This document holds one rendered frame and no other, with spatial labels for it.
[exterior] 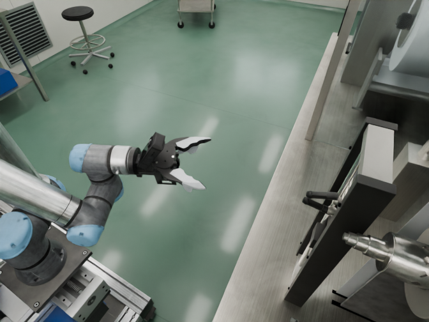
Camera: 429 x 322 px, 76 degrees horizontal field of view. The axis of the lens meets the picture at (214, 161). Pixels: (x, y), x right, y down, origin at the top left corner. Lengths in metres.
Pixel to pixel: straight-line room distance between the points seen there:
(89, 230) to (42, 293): 0.41
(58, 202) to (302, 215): 0.75
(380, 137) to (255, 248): 0.56
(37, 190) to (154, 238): 1.35
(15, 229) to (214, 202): 1.42
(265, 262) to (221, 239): 1.05
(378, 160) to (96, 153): 0.60
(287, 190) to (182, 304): 1.03
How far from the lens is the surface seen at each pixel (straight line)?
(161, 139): 0.63
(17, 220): 0.97
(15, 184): 0.71
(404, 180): 0.99
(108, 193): 0.79
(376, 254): 0.49
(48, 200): 0.72
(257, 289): 0.88
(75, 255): 1.11
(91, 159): 0.74
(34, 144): 2.99
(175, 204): 2.10
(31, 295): 1.12
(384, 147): 0.50
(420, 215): 0.60
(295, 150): 1.23
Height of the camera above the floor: 1.74
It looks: 48 degrees down
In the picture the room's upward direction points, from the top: straight up
